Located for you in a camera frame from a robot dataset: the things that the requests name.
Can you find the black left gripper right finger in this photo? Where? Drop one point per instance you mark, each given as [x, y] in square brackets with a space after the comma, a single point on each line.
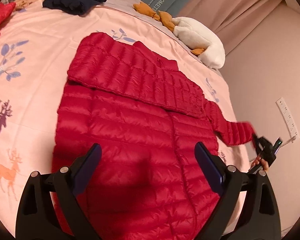
[247, 207]

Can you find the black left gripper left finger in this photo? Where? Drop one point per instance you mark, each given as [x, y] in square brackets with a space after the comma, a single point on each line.
[48, 207]

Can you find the right hand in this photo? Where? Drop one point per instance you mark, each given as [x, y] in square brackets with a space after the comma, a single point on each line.
[260, 161]

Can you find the white power strip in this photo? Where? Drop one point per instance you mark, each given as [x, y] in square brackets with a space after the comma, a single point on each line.
[288, 119]

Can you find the white goose plush toy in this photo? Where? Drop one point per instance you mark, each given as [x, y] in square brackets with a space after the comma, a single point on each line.
[197, 37]

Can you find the pink curtain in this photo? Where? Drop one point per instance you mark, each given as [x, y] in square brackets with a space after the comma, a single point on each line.
[231, 20]

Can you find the pink printed duvet cover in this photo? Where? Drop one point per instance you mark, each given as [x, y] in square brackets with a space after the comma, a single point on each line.
[37, 47]

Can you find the grey bed sheet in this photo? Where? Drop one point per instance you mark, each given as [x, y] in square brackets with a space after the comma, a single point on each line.
[145, 7]

